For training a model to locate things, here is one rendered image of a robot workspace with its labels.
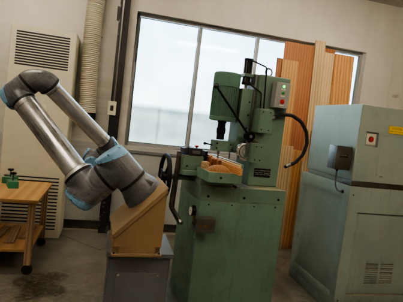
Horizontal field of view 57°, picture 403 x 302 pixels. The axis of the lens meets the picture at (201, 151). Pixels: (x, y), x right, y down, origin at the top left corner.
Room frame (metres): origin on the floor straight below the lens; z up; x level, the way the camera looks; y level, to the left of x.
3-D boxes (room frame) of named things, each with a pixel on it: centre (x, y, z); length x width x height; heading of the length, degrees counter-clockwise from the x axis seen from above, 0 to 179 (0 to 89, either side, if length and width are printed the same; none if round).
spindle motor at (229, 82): (2.45, -0.11, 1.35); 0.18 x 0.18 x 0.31
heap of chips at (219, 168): (2.17, -0.11, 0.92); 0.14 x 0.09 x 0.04; 109
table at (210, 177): (2.40, -0.02, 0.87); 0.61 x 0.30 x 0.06; 19
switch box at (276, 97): (2.42, -0.46, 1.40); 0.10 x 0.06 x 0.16; 109
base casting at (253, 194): (2.49, -0.23, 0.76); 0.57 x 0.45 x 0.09; 109
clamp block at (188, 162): (2.37, 0.07, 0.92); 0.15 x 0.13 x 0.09; 19
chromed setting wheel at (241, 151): (2.37, -0.27, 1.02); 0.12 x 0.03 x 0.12; 109
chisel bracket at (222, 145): (2.46, -0.13, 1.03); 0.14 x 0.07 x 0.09; 109
